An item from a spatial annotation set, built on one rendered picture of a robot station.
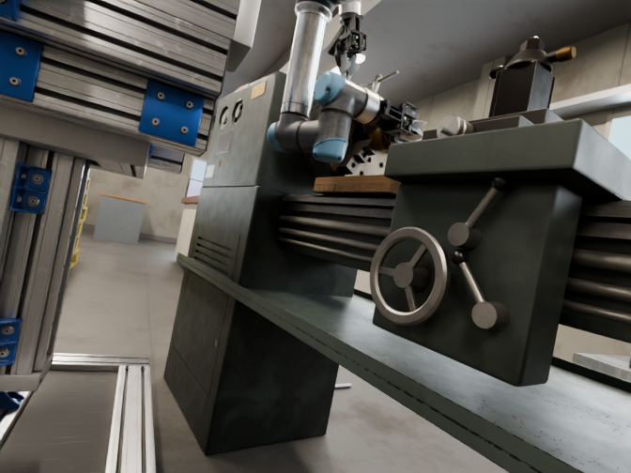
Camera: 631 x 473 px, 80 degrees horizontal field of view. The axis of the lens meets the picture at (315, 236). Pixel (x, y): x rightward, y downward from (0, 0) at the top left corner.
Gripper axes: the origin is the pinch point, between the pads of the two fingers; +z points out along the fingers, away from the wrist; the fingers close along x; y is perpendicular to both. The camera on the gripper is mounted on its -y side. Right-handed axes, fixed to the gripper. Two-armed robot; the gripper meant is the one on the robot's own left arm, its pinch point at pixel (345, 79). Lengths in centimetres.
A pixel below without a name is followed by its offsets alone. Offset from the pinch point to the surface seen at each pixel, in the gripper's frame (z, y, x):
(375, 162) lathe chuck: 30.9, 18.2, -1.4
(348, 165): 32.6, 22.2, -15.7
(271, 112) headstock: 15.3, 1.6, -30.7
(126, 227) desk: 107, -628, 1
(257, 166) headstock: 32.5, 0.1, -35.2
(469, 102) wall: -71, -188, 349
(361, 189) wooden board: 40, 43, -29
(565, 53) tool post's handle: 16, 79, -14
